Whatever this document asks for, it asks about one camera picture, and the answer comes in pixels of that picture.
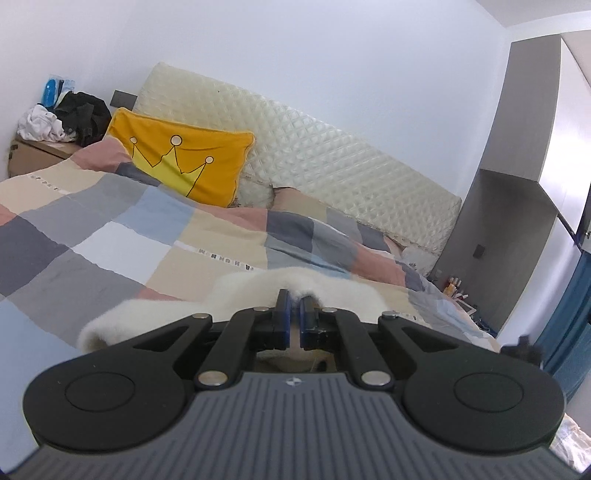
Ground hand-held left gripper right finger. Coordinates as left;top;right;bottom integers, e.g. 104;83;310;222
300;295;502;389

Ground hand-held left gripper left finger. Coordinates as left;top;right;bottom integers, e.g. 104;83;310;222
111;289;293;387

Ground cream striped fluffy sweater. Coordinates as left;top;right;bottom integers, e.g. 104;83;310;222
78;267;419;374

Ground small bedside bottles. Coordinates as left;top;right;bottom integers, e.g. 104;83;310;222
441;275;469;301

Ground floral cream pillow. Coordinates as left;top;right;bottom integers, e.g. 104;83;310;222
397;240;437;278

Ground cream quilted headboard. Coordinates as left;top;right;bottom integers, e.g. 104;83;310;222
133;62;462;273

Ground yellow crown pillow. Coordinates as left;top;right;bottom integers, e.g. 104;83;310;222
107;107;256;209

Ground checkered patchwork blanket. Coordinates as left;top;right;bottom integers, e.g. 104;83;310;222
0;137;502;352

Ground grey wardrobe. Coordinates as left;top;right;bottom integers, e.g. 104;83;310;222
434;34;591;335

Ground cardboard box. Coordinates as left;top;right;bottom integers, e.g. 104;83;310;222
7;137;81;178

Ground white crumpled cloth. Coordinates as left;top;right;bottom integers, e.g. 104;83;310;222
17;104;68;142

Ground blue packet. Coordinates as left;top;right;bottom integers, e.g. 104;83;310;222
41;76;77;109

